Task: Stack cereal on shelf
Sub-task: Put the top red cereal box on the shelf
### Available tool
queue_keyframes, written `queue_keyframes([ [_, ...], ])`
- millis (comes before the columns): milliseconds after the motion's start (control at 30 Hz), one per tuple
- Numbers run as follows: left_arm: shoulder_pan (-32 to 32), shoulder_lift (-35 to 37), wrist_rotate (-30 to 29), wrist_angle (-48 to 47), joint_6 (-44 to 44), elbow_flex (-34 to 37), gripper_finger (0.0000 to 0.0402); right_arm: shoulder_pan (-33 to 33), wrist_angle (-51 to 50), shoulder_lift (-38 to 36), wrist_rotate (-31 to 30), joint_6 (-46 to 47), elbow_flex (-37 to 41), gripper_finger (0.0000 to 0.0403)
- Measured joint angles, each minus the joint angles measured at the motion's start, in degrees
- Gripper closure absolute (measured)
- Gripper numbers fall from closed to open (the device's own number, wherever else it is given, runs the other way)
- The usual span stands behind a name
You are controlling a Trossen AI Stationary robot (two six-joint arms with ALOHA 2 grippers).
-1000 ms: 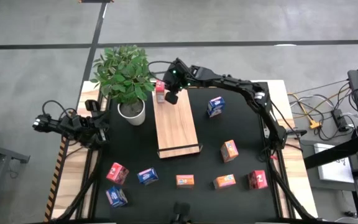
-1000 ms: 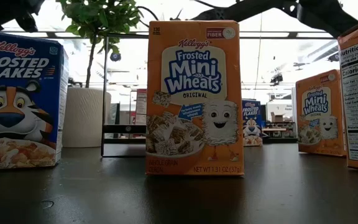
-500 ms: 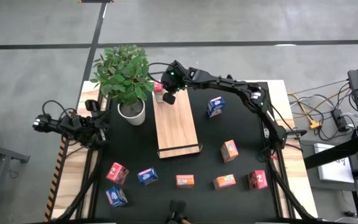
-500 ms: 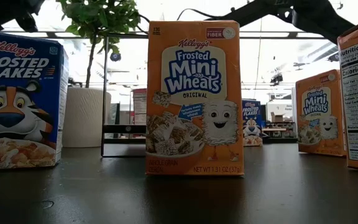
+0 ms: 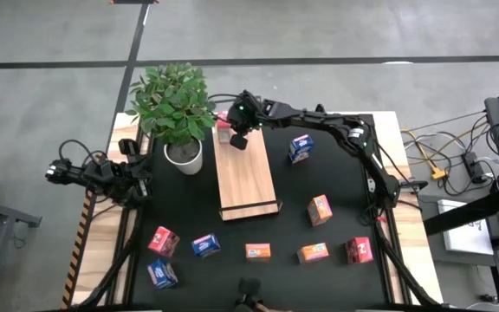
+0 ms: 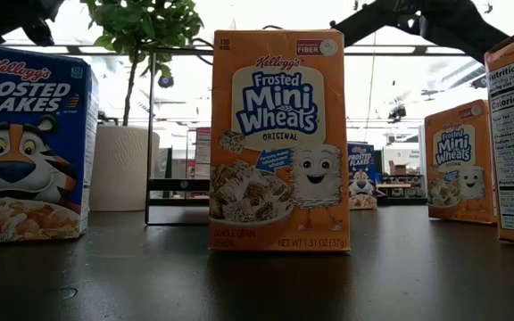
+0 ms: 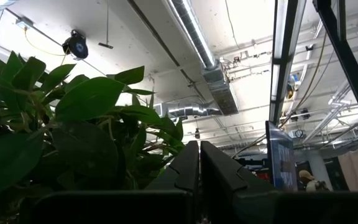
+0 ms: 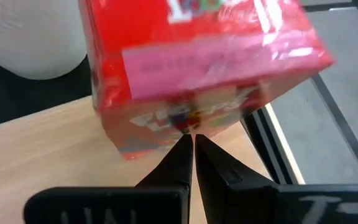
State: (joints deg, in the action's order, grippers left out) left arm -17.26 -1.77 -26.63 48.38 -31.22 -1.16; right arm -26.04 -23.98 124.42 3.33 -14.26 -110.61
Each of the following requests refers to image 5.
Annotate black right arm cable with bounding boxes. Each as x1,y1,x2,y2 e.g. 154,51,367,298
207,91,244,107

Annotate white flat box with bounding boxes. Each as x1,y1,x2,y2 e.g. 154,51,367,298
437,198,496,256

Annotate grey floor cable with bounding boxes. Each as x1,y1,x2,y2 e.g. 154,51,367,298
399,110,489,133

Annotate orange Mini Wheats box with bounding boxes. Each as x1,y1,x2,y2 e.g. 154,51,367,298
306,193,334,228
296,242,331,265
244,242,272,263

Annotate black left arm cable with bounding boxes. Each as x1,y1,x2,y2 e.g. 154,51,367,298
57,139,108,168

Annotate blue Frosted Flakes box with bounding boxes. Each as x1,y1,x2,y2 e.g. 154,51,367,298
146,258,179,290
287,133,315,165
191,232,223,260

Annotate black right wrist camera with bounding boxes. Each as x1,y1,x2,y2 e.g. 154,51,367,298
230,133,250,152

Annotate white ribbed plant pot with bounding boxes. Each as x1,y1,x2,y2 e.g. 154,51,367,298
163,138,204,176

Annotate green leafy plant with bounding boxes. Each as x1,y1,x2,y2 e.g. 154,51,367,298
124,62,218,148

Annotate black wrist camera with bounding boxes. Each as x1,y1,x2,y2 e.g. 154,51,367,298
118,138,140,157
230,133,250,152

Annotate black floor cable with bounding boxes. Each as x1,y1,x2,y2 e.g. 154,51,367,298
442,125,499,197

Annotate black power strip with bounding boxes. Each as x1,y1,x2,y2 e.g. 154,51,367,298
461,151,489,184

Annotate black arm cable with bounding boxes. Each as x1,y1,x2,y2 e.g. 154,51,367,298
57,139,108,168
207,91,244,107

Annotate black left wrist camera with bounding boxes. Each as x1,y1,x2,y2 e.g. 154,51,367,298
118,138,140,157

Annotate red cereal box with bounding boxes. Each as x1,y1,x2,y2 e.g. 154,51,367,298
147,225,181,259
216,110,234,145
345,236,375,265

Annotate yellow black hazard tape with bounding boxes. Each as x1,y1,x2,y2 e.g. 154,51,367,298
61,190,94,309

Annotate person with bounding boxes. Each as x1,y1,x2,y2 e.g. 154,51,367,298
234,276,294,312

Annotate yellow cable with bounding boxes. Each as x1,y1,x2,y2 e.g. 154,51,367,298
400,127,441,174

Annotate black metal beam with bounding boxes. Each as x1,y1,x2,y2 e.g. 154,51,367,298
422,185,499,237

